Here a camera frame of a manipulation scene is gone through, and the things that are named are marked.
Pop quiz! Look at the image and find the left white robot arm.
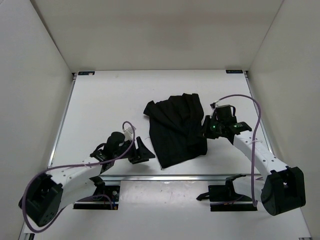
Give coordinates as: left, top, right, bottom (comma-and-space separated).
18, 131, 155, 227

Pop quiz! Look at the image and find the aluminium table frame rail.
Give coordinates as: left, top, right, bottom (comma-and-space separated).
44, 70, 282, 183

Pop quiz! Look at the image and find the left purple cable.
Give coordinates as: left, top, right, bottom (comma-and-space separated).
21, 121, 137, 234

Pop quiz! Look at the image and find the black pleated skirt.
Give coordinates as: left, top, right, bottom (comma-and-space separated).
143, 93, 208, 169

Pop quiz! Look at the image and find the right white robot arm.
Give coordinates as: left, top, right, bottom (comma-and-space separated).
197, 102, 306, 216

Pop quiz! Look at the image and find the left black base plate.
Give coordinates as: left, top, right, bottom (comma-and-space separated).
73, 176, 121, 211

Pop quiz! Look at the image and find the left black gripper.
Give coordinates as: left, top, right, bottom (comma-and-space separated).
115, 135, 156, 164

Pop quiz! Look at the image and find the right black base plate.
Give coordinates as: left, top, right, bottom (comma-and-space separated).
196, 174, 258, 212

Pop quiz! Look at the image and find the left blue corner label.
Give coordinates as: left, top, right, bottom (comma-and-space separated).
77, 71, 95, 76

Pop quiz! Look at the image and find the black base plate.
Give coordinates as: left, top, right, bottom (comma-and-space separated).
73, 176, 121, 211
196, 174, 258, 212

